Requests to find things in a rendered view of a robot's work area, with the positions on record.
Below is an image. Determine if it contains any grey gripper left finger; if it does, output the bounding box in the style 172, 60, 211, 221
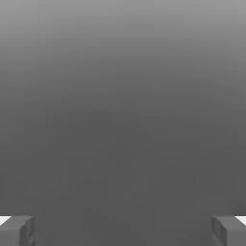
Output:
0, 215, 37, 246

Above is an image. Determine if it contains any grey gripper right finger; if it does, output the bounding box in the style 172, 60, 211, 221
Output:
210, 215, 246, 246

